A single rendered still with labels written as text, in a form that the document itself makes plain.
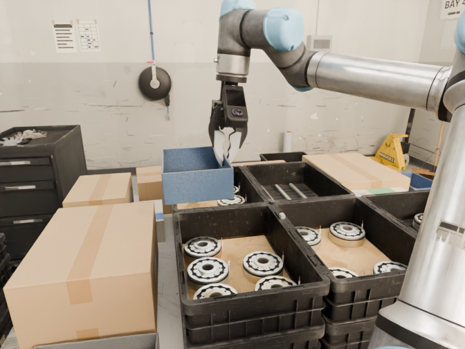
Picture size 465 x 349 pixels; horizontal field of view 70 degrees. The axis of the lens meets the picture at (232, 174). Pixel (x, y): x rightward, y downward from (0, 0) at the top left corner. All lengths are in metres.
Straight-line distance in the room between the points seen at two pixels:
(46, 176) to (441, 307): 2.07
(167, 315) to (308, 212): 0.52
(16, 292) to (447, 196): 0.80
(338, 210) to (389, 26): 3.93
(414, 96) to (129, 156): 3.79
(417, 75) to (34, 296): 0.86
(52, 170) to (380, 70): 1.89
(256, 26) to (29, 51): 3.71
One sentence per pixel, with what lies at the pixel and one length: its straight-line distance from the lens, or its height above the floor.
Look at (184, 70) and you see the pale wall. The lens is 4.02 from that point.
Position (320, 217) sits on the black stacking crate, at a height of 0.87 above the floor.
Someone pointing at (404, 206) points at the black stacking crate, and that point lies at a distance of 1.26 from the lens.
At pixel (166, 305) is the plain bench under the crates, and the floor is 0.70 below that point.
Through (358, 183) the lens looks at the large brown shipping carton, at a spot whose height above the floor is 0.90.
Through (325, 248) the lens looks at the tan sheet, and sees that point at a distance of 1.02.
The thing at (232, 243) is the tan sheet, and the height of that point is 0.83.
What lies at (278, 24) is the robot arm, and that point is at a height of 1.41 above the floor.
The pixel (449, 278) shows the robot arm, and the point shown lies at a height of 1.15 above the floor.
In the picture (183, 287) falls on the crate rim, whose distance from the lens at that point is 0.69.
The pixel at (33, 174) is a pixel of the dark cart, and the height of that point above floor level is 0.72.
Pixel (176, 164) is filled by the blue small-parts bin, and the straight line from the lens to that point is 0.88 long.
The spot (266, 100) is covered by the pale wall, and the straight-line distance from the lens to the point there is 4.22.
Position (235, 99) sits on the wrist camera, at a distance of 0.72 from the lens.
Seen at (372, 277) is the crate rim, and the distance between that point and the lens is 0.76.
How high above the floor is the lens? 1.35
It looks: 19 degrees down
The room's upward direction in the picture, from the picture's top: straight up
